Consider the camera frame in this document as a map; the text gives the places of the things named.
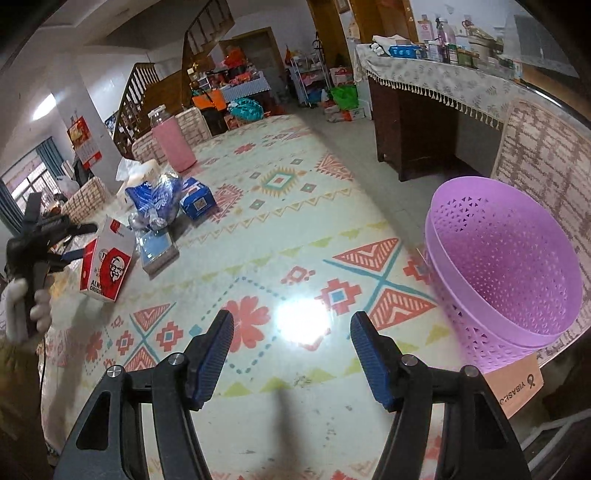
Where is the wooden staircase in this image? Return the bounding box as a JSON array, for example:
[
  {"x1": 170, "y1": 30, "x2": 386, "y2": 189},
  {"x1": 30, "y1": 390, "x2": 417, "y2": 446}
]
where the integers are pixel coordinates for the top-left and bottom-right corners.
[{"x1": 113, "y1": 0, "x2": 232, "y2": 155}]

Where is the tasselled leaf print cloth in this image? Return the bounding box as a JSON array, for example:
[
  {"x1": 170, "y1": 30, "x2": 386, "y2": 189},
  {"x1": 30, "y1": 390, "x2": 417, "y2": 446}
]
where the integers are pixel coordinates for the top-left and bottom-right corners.
[{"x1": 355, "y1": 44, "x2": 527, "y2": 133}]

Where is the red wall calendar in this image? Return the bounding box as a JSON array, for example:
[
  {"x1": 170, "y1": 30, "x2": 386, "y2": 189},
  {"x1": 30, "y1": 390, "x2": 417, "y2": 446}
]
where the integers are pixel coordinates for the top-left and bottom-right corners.
[{"x1": 67, "y1": 115, "x2": 102, "y2": 170}]

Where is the white red paper food box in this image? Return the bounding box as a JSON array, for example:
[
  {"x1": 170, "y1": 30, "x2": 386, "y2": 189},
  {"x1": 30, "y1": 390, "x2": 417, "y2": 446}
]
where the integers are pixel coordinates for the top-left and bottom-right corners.
[{"x1": 79, "y1": 216, "x2": 138, "y2": 303}]

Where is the teal bundle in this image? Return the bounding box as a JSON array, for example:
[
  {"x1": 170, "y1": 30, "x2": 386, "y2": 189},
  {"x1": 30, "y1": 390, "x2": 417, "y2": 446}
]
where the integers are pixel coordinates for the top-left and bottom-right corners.
[{"x1": 228, "y1": 99, "x2": 264, "y2": 123}]

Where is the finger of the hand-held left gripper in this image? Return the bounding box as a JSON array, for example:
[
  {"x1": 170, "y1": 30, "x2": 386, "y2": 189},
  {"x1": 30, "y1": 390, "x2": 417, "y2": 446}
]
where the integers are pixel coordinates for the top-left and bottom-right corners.
[
  {"x1": 42, "y1": 215, "x2": 99, "y2": 241},
  {"x1": 46, "y1": 248, "x2": 86, "y2": 274}
]

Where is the pink bottle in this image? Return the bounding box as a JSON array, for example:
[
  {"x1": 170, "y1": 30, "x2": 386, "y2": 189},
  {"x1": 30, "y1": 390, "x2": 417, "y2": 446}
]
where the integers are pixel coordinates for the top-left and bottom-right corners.
[{"x1": 148, "y1": 105, "x2": 198, "y2": 172}]

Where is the patterned table cover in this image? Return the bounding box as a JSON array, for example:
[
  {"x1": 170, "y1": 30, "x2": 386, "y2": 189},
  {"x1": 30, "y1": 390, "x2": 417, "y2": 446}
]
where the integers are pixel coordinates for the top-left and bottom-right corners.
[{"x1": 39, "y1": 113, "x2": 546, "y2": 480}]

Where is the blue white toothpaste box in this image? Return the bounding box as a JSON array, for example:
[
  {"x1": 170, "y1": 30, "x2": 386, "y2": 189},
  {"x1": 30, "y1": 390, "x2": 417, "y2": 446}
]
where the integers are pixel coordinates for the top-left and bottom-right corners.
[{"x1": 180, "y1": 178, "x2": 218, "y2": 221}]

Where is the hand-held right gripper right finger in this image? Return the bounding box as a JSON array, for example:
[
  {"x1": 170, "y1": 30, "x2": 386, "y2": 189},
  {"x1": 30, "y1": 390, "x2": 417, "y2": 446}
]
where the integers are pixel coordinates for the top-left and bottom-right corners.
[{"x1": 349, "y1": 311, "x2": 532, "y2": 480}]

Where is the dark wooden sideboard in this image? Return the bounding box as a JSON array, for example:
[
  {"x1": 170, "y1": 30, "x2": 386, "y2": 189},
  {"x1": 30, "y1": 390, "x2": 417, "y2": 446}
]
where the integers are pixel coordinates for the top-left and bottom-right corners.
[{"x1": 369, "y1": 76, "x2": 504, "y2": 182}]

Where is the person's left forearm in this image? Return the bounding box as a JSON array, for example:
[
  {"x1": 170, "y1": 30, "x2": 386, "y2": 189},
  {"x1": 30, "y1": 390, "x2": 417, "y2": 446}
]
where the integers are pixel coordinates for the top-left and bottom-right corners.
[{"x1": 0, "y1": 339, "x2": 52, "y2": 480}]

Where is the blue curtain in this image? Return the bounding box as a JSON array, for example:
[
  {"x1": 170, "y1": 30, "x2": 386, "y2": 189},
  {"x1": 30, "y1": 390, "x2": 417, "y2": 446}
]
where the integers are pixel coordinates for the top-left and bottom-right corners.
[{"x1": 36, "y1": 138, "x2": 65, "y2": 179}]

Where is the blue torn wrapper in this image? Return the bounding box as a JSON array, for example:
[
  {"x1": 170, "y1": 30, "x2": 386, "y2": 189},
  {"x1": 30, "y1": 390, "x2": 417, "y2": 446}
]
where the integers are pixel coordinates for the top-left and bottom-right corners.
[{"x1": 124, "y1": 171, "x2": 185, "y2": 232}]

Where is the white tissue box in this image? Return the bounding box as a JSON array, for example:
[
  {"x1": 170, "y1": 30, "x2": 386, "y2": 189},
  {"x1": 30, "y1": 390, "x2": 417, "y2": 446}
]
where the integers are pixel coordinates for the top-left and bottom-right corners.
[{"x1": 115, "y1": 157, "x2": 162, "y2": 195}]

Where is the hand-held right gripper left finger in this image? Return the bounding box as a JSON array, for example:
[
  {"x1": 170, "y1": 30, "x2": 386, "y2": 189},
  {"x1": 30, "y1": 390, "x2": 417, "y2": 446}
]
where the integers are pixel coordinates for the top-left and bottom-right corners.
[{"x1": 53, "y1": 309, "x2": 235, "y2": 480}]

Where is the green bag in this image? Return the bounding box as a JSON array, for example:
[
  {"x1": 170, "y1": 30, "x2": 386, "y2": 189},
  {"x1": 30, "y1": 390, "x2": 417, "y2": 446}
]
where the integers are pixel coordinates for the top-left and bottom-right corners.
[{"x1": 330, "y1": 85, "x2": 360, "y2": 112}]

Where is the light blue flat box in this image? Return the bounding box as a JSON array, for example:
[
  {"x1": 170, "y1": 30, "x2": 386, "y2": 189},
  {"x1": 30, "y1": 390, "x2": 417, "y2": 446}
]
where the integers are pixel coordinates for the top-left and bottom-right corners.
[{"x1": 137, "y1": 229, "x2": 180, "y2": 276}]

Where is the purple plastic basket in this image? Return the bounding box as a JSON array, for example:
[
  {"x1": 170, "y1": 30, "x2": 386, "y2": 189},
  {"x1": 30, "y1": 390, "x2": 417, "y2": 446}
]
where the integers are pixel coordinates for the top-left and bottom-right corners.
[{"x1": 424, "y1": 176, "x2": 583, "y2": 374}]

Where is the brown patterned chair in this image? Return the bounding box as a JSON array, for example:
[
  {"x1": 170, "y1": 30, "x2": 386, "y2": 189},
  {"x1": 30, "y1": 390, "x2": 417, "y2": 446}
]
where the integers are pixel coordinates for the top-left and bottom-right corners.
[
  {"x1": 60, "y1": 178, "x2": 112, "y2": 223},
  {"x1": 491, "y1": 98, "x2": 591, "y2": 259},
  {"x1": 131, "y1": 131, "x2": 162, "y2": 163},
  {"x1": 175, "y1": 108, "x2": 213, "y2": 148}
]

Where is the white shelf rack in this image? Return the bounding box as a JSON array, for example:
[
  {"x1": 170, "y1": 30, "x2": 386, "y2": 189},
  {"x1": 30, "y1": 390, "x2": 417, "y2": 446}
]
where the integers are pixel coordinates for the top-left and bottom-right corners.
[{"x1": 291, "y1": 53, "x2": 331, "y2": 107}]

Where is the blue checked cloth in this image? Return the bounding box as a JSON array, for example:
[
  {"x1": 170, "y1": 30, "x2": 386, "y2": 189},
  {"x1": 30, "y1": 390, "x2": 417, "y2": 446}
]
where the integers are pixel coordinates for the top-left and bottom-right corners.
[{"x1": 222, "y1": 71, "x2": 271, "y2": 103}]

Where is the window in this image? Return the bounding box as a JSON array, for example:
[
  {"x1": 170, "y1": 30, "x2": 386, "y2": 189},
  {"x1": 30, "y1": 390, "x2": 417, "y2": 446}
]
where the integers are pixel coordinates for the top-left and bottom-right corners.
[{"x1": 0, "y1": 159, "x2": 54, "y2": 215}]

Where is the wooden door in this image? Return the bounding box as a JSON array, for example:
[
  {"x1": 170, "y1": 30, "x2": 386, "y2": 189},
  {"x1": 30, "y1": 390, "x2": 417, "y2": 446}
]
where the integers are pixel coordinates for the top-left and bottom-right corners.
[{"x1": 219, "y1": 28, "x2": 282, "y2": 102}]

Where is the person's left hand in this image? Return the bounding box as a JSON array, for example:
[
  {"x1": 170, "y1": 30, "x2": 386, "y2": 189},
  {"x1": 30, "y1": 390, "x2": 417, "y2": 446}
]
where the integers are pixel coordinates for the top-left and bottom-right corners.
[{"x1": 1, "y1": 279, "x2": 52, "y2": 343}]

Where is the tan cardboard box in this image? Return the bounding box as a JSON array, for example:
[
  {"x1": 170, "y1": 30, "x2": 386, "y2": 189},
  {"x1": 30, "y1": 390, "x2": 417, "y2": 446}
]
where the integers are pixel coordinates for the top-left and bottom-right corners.
[{"x1": 488, "y1": 353, "x2": 546, "y2": 421}]

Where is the row of bottles and jars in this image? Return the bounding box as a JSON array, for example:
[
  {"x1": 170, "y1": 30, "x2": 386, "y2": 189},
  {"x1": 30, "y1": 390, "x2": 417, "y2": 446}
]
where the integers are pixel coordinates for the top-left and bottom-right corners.
[{"x1": 416, "y1": 14, "x2": 525, "y2": 79}]

